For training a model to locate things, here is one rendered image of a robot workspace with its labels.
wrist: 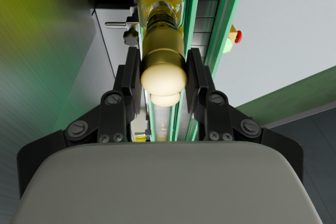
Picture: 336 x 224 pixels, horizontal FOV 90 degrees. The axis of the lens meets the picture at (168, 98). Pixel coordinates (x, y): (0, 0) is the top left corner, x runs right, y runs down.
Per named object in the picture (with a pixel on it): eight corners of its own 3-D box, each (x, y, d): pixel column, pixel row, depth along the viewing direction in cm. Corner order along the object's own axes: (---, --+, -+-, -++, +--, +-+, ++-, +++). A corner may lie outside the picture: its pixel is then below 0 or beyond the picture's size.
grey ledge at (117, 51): (103, -8, 44) (92, 12, 36) (137, -7, 44) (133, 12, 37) (140, 145, 117) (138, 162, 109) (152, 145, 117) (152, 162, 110)
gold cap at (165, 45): (140, 25, 13) (135, 61, 10) (185, 26, 13) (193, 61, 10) (143, 62, 16) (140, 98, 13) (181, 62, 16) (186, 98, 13)
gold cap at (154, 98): (146, 77, 22) (144, 104, 19) (155, 56, 19) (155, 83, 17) (171, 84, 23) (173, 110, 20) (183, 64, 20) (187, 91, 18)
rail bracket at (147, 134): (135, 114, 71) (132, 144, 62) (151, 114, 71) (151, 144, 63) (136, 119, 74) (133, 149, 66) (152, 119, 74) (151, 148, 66)
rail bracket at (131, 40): (110, -2, 36) (95, 29, 28) (142, -2, 37) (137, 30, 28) (114, 16, 39) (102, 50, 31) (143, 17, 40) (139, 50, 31)
